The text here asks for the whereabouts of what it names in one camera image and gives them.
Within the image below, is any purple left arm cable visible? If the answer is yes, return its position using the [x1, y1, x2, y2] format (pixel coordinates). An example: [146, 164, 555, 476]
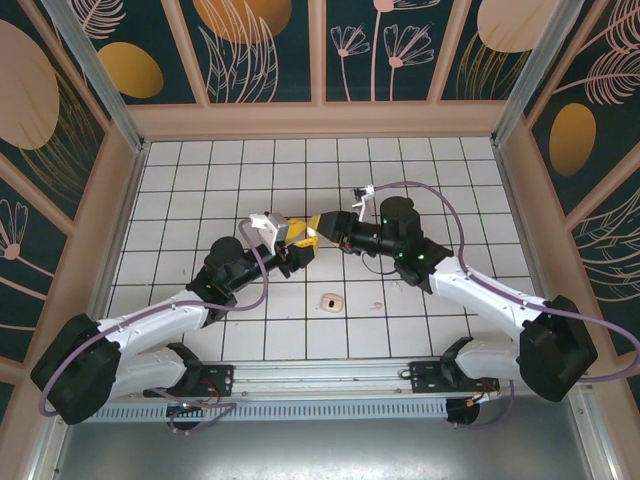
[40, 221, 269, 436]

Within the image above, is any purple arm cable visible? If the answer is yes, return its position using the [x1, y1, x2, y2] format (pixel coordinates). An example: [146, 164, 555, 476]
[40, 221, 269, 436]
[372, 180, 640, 431]

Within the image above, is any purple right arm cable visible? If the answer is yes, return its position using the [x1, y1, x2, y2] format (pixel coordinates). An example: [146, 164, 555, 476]
[372, 180, 640, 431]

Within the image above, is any aluminium table side rail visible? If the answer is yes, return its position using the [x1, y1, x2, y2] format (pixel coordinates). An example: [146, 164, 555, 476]
[29, 141, 151, 480]
[492, 141, 621, 480]

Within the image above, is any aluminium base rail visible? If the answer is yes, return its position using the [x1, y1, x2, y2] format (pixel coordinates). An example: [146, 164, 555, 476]
[232, 362, 416, 399]

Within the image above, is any grey slotted cable duct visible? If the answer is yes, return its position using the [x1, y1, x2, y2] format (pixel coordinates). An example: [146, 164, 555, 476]
[92, 398, 449, 422]

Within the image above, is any aluminium frame post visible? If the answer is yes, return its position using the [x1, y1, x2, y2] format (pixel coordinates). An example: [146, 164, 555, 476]
[492, 0, 587, 146]
[39, 0, 151, 154]

